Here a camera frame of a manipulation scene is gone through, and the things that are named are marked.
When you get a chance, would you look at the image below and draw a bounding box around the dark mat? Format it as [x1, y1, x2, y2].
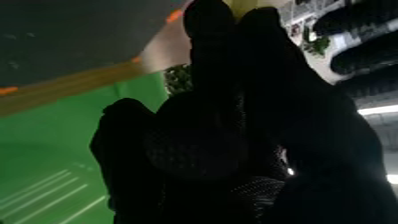
[0, 0, 187, 88]

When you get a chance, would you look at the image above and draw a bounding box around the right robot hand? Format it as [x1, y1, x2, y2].
[89, 0, 398, 224]

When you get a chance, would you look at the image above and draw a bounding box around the green sprig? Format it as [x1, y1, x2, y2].
[301, 25, 335, 57]
[162, 63, 196, 98]

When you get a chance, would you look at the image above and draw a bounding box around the white sheet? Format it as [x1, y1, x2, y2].
[276, 0, 398, 85]

